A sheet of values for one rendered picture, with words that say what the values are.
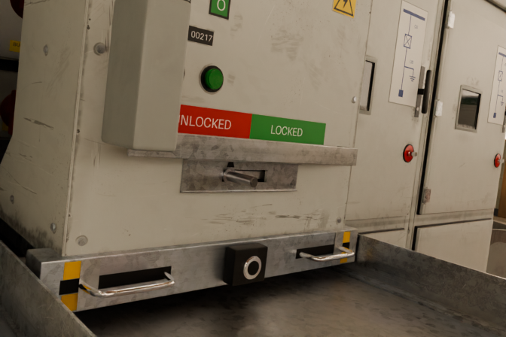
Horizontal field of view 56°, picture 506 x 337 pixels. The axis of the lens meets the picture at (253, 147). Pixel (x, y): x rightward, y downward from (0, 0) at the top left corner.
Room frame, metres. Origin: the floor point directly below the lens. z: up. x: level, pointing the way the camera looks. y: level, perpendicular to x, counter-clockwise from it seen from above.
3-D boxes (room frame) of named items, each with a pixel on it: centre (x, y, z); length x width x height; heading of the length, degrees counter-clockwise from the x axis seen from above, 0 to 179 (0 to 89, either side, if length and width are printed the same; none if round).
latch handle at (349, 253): (0.76, -0.14, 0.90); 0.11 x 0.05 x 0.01; 132
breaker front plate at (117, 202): (0.66, 0.00, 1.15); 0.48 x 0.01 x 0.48; 132
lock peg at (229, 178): (0.63, 0.01, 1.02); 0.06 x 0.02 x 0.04; 42
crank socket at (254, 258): (0.65, -0.01, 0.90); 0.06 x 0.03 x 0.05; 132
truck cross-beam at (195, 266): (0.67, 0.02, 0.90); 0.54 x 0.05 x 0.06; 132
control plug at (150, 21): (0.47, 0.12, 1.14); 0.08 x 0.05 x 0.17; 42
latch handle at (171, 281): (0.53, 0.12, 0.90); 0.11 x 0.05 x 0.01; 132
